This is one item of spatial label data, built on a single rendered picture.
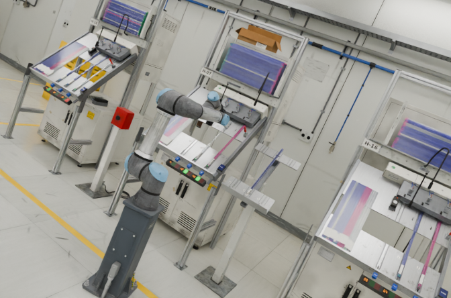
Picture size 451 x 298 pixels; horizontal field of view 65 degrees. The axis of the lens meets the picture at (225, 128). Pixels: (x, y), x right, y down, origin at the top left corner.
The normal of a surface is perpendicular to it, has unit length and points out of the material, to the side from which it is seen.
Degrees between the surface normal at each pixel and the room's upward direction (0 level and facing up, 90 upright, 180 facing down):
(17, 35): 90
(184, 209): 90
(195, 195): 90
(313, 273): 90
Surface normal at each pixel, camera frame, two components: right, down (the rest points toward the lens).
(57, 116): -0.42, -0.04
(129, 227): -0.21, 0.06
